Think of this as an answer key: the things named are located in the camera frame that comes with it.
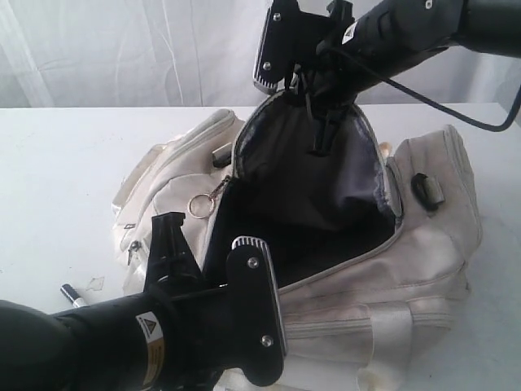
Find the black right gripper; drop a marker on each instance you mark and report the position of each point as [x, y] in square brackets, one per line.
[323, 87]

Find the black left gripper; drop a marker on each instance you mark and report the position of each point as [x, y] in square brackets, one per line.
[189, 328]

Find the white marker black cap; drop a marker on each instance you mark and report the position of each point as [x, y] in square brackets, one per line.
[73, 296]

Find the white fabric duffel bag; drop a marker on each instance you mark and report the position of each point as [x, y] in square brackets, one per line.
[369, 248]

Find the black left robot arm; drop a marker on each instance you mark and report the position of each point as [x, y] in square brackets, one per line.
[96, 347]

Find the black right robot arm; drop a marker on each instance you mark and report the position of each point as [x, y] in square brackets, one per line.
[395, 36]

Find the white backdrop curtain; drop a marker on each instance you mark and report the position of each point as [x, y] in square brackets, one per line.
[129, 53]

